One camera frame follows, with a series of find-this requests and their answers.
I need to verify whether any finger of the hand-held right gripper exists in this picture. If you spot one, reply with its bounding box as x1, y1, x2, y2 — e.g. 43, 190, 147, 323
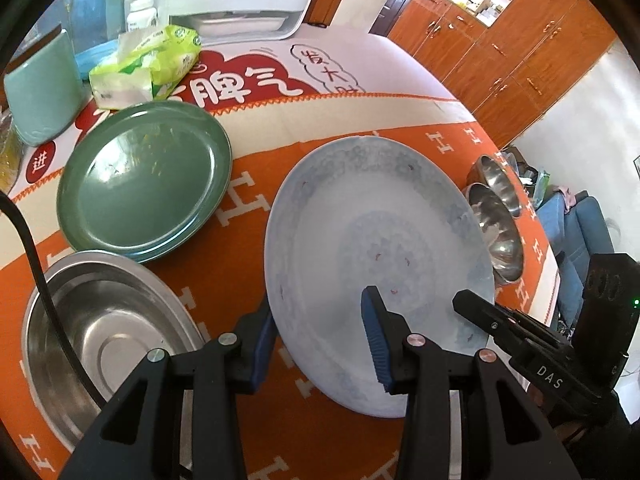
452, 290, 576, 362

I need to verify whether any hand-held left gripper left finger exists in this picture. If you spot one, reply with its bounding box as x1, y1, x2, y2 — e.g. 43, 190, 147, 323
59, 306, 278, 480

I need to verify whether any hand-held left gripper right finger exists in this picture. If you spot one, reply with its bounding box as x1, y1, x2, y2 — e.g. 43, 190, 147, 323
361, 285, 583, 480

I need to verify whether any white blue patterned plate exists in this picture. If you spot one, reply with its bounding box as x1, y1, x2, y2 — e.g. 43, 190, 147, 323
264, 136, 497, 418

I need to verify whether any large shallow steel basin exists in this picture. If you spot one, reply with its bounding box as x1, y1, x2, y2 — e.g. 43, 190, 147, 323
21, 250, 206, 453

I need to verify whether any green plate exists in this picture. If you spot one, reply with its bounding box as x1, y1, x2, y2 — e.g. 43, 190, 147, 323
56, 101, 233, 264

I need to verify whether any blue sofa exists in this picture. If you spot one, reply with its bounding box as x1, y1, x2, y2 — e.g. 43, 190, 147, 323
537, 190, 616, 331

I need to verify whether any small steel bowl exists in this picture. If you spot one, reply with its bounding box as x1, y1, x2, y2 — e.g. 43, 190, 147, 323
467, 154, 523, 218

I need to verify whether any orange printed tablecloth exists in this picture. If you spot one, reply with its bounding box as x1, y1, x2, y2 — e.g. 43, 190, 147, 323
0, 25, 563, 480

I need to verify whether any green tissue pack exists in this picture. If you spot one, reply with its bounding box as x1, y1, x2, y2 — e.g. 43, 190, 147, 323
89, 25, 202, 110

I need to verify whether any yellow jar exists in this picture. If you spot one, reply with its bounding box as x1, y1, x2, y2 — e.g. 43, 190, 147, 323
0, 110, 23, 193

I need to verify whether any blue plastic bag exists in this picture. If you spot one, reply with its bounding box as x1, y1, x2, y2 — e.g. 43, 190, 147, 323
75, 40, 123, 81

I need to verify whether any teal ceramic container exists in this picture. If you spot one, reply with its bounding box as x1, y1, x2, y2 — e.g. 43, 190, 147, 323
4, 29, 87, 147

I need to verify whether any white bottle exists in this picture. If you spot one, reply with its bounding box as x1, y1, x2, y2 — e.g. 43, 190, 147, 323
125, 0, 160, 31

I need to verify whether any black cable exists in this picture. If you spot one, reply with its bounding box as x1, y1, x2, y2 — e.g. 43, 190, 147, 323
0, 192, 106, 406

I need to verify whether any wooden wall cabinet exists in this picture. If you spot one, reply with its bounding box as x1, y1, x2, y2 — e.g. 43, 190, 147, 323
387, 0, 618, 148

